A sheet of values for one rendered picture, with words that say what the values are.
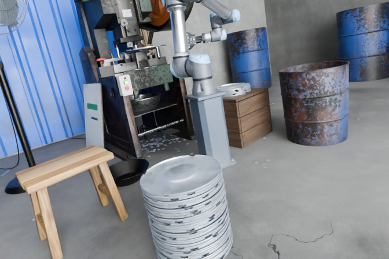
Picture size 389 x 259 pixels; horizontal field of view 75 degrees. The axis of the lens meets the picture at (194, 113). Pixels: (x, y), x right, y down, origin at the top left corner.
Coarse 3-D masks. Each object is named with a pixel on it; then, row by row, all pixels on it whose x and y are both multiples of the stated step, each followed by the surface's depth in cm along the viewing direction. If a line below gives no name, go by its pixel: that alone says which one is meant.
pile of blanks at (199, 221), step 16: (144, 192) 83; (192, 192) 79; (208, 192) 80; (224, 192) 88; (160, 208) 81; (176, 208) 79; (192, 208) 78; (208, 208) 81; (224, 208) 87; (160, 224) 82; (176, 224) 79; (192, 224) 79; (208, 224) 81; (224, 224) 88; (160, 240) 85; (176, 240) 81; (192, 240) 80; (208, 240) 83; (224, 240) 87; (160, 256) 89; (176, 256) 83; (192, 256) 82; (208, 256) 83; (224, 256) 87
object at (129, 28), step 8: (120, 0) 189; (128, 0) 193; (120, 8) 190; (128, 8) 193; (120, 16) 190; (128, 16) 194; (136, 16) 198; (120, 24) 190; (128, 24) 194; (136, 24) 195; (120, 32) 193; (128, 32) 191; (136, 32) 196
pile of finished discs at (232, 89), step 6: (228, 84) 208; (234, 84) 203; (240, 84) 198; (246, 84) 193; (222, 90) 182; (228, 90) 180; (234, 90) 187; (240, 90) 181; (246, 90) 184; (222, 96) 187; (228, 96) 181
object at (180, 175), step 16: (176, 160) 103; (192, 160) 100; (208, 160) 98; (144, 176) 93; (160, 176) 91; (176, 176) 88; (192, 176) 86; (208, 176) 85; (160, 192) 80; (176, 192) 79
